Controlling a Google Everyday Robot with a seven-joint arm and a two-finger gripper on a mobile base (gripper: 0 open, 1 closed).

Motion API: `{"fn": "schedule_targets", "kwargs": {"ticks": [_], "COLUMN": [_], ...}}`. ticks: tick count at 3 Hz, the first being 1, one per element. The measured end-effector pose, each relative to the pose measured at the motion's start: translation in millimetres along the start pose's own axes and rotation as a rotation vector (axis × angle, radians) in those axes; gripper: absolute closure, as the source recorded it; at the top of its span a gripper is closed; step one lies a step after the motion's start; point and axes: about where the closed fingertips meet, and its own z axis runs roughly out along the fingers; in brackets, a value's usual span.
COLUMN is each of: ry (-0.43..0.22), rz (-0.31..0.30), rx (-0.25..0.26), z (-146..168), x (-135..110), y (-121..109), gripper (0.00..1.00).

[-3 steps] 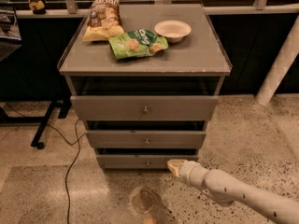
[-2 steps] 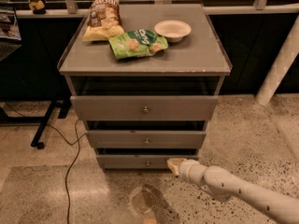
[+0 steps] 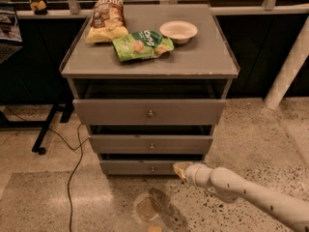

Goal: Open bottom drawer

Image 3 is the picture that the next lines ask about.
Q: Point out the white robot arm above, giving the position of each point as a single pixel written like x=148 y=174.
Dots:
x=228 y=186

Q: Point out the grey bottom drawer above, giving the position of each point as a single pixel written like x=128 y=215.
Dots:
x=139 y=167

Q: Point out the yellow black small object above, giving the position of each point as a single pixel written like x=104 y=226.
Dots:
x=38 y=7

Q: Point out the black desk leg frame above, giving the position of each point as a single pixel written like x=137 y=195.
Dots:
x=41 y=125

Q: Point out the grey middle drawer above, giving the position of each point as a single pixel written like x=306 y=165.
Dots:
x=151 y=144

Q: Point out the brown yellow chip bag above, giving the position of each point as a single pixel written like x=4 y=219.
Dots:
x=108 y=22

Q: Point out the white diagonal pillar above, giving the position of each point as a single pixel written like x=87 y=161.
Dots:
x=292 y=65

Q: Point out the green snack bag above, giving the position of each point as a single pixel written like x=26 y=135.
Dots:
x=145 y=44

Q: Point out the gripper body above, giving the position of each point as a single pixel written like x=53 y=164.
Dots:
x=190 y=173

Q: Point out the grey top drawer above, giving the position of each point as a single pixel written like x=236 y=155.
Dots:
x=149 y=112

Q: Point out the grey drawer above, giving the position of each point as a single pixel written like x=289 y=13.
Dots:
x=149 y=112
x=151 y=144
x=139 y=167

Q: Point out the white paper bowl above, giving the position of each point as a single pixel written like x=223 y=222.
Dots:
x=180 y=32

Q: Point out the laptop on left desk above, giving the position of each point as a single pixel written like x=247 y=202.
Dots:
x=10 y=38

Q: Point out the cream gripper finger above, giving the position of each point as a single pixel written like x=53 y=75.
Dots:
x=180 y=167

